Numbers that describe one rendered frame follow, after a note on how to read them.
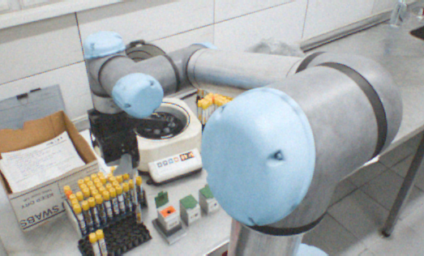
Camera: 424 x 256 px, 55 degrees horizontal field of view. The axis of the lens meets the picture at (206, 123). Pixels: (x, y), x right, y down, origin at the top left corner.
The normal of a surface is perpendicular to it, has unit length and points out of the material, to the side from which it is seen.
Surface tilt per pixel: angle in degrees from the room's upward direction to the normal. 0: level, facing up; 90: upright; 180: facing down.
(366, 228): 0
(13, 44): 90
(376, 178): 0
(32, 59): 90
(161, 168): 25
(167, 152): 90
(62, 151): 2
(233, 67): 54
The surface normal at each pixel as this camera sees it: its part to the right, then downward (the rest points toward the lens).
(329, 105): 0.26, -0.51
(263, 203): -0.80, 0.25
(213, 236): 0.01, -0.79
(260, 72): -0.75, -0.30
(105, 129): 0.58, 0.50
